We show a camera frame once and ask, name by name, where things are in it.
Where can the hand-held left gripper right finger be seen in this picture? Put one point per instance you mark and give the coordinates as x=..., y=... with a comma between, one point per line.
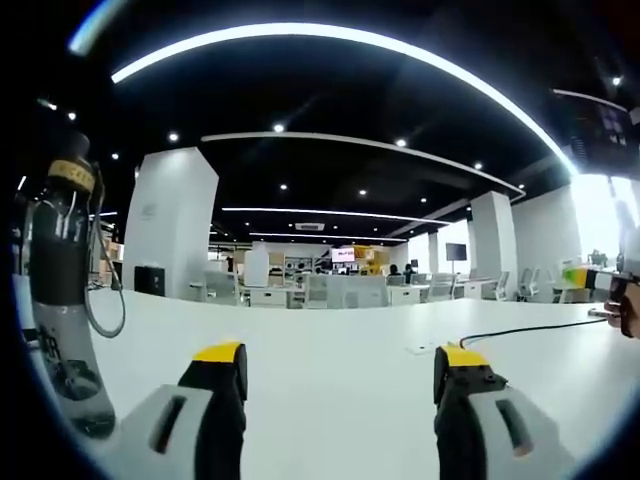
x=480, y=430

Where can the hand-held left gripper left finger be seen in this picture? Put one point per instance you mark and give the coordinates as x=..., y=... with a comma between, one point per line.
x=200, y=430

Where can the white desk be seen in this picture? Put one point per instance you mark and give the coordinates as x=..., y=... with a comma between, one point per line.
x=325, y=325

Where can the white desk partition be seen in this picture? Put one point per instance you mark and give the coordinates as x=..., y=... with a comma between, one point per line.
x=356, y=291

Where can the white office chair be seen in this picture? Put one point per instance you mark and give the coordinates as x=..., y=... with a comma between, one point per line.
x=527, y=282

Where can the monitor on stand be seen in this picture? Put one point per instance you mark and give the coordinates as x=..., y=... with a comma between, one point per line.
x=455, y=251

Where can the yellow display shelf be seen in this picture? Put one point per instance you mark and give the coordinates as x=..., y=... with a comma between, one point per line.
x=371, y=260

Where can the dark translucent water bottle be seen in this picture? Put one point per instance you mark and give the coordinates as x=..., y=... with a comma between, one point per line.
x=62, y=280

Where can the long ceiling light strip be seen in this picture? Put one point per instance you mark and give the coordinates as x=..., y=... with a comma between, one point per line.
x=320, y=31

